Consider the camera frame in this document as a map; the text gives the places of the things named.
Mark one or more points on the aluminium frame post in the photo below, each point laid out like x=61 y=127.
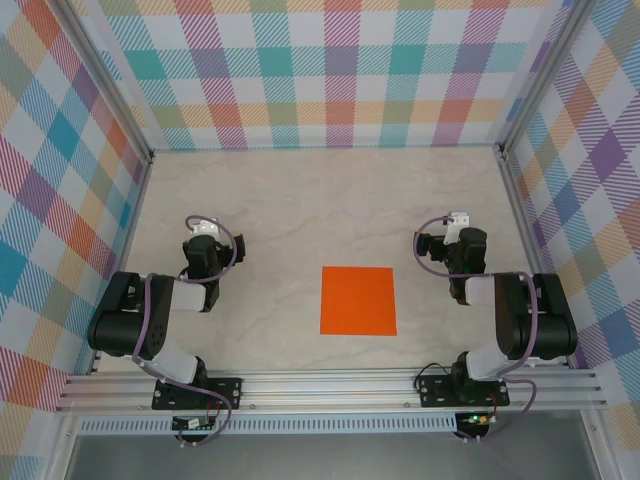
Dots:
x=537 y=75
x=112 y=85

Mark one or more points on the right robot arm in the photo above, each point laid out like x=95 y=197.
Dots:
x=545 y=325

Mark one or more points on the orange paper sheet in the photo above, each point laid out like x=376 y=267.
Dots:
x=357 y=300

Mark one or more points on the grey metal panel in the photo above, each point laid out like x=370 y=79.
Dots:
x=325 y=460

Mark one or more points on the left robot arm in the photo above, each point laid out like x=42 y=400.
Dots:
x=125 y=325

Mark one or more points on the aluminium side floor beam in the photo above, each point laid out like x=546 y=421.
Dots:
x=529 y=250
x=125 y=250

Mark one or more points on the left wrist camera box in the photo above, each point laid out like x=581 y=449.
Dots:
x=204 y=228

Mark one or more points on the long aluminium base rail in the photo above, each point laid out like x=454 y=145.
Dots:
x=325 y=390

